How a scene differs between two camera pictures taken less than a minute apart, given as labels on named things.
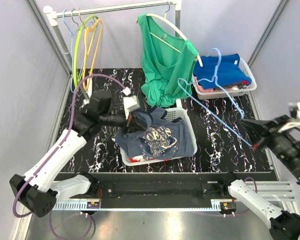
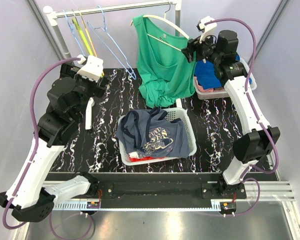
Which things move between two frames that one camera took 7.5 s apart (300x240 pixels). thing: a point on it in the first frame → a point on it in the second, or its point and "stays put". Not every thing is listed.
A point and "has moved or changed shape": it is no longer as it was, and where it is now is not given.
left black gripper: (133, 125) → (99, 87)
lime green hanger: (96, 18) → (83, 36)
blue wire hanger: (219, 85) → (105, 30)
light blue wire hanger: (71, 34) → (71, 29)
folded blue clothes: (217, 70) stays put
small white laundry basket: (227, 93) stays put
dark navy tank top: (168, 138) has moved or changed shape
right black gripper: (260, 131) → (194, 45)
